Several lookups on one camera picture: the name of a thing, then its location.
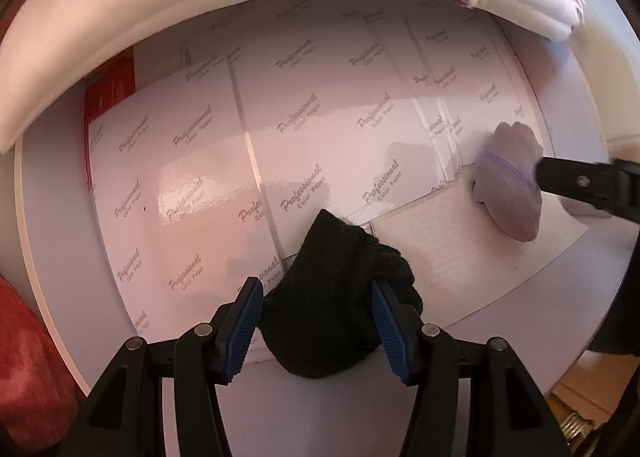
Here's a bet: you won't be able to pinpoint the black cloth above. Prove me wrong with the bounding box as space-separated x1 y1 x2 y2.
259 208 425 379

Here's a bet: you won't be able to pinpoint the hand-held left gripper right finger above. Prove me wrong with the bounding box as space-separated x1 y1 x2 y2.
371 279 571 457

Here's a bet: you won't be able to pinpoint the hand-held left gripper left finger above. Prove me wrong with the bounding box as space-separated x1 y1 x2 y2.
57 277 264 457

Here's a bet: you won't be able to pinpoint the white wardrobe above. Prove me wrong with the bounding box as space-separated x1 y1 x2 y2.
0 0 640 457

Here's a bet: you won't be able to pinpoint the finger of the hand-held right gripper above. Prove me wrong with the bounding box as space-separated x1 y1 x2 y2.
537 156 640 225

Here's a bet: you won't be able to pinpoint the glossy white printed paper sheets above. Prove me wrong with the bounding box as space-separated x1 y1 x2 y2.
87 0 556 363

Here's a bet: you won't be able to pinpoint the red garment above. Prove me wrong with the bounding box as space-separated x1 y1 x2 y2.
0 274 83 453

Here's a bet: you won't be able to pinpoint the white lined paper sheet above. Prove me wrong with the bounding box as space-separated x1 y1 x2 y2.
372 190 590 333

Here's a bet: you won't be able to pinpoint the grey cloth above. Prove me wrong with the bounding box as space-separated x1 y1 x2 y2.
471 122 545 243

